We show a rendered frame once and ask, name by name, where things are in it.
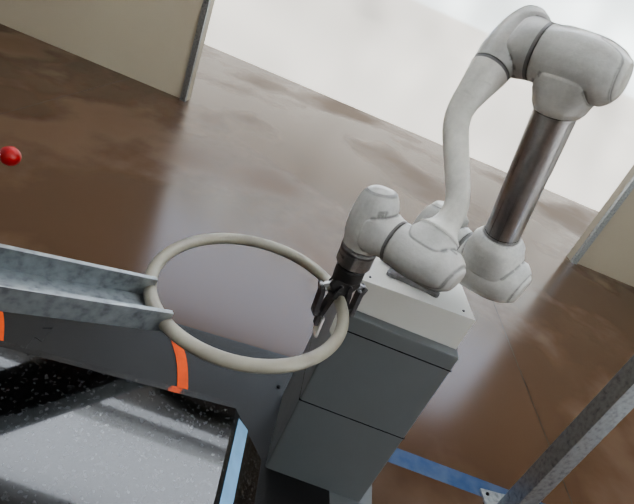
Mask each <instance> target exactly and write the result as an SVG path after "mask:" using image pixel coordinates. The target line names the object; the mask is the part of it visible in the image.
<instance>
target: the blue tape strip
mask: <svg viewBox="0 0 634 504"><path fill-rule="evenodd" d="M247 432H248V430H247V429H246V427H245V426H244V424H243V423H242V422H241V420H240V419H238V424H237V428H236V432H235V437H234V441H233V446H232V450H231V454H230V459H229V463H228V468H227V472H226V476H225V481H224V485H223V490H222V494H221V498H220V503H219V504H233V502H234V497H235V492H236V487H237V482H238V477H239V472H240V467H241V462H242V457H243V452H244V447H245V442H246V437H247Z"/></svg>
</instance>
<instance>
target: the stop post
mask: <svg viewBox="0 0 634 504"><path fill-rule="evenodd" d="M633 408H634V355H633V356H632V357H631V358H630V359H629V360H628V362H627V363H626V364H625V365H624V366H623V367H622V368H621V369H620V370H619V371H618V372H617V373H616V375H615V376H614V377H613V378H612V379H611V380H610V381H609V382H608V383H607V384H606V385H605V387H604V388H603V389H602V390H601V391H600V392H599V393H598V394H597V395H596V396H595V397H594V398H593V400H592V401H591V402H590V403H589V404H588V405H587V406H586V407H585V408H584V409H583V410H582V412H581V413H580V414H579V415H578V416H577V417H576V418H575V419H574V420H573V421H572V422H571V423H570V425H569V426H568V427H567V428H566V429H565V430H564V431H563V432H562V433H561V434H560V435H559V437H558V438H557V439H556V440H555V441H554V442H553V443H552V444H551V445H550V446H549V447H548V448H547V450H546V451H545V452H544V453H543V454H542V455H541V456H540V457H539V458H538V459H537V460H536V461H535V463H534V464H533V465H532V466H531V467H530V468H529V469H528V470H527V471H526V472H525V473H524V475H523V476H522V477H521V478H520V479H519V480H518V481H517V482H516V483H515V484H514V485H513V486H512V488H511V489H510V490H509V491H508V492H507V493H506V494H501V493H497V492H494V491H490V490H486V489H482V488H480V492H481V495H482V498H483V501H484V504H539V503H540V502H541V501H542V500H543V499H544V498H545V497H546V496H547V495H548V494H549V493H550V492H551V491H552V490H553V489H554V488H555V487H556V486H557V485H558V484H559V483H560V482H561V481H562V480H563V479H564V478H565V477H566V476H567V475H568V474H569V473H570V472H571V471H572V470H573V469H574V468H575V467H576V466H577V465H578V464H579V463H580V462H581V461H582V460H583V459H584V458H585V457H586V456H587V455H588V454H589V453H590V452H591V451H592V450H593V449H594V448H595V447H596V446H597V445H598V444H599V443H600V442H601V440H602V439H603V438H604V437H605V436H606V435H607V434H608V433H609V432H610V431H611V430H612V429H613V428H614V427H615V426H616V425H617V424H618V423H619V422H620V421H621V420H622V419H623V418H624V417H625V416H626V415H627V414H628V413H629V412H630V411H631V410H632V409H633Z"/></svg>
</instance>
